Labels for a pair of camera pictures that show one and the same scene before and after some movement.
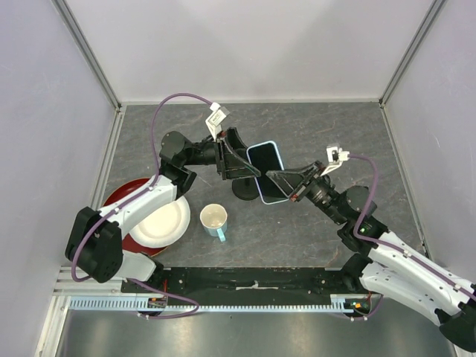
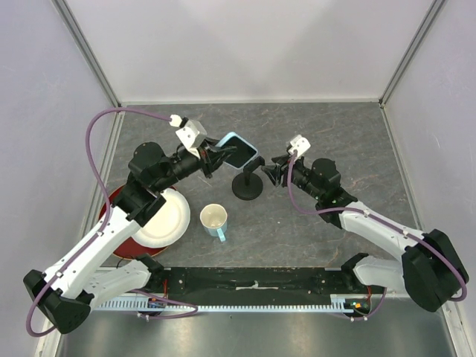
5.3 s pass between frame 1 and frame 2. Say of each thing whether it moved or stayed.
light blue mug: stayed
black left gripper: moved
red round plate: stayed
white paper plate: stayed
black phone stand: stayed
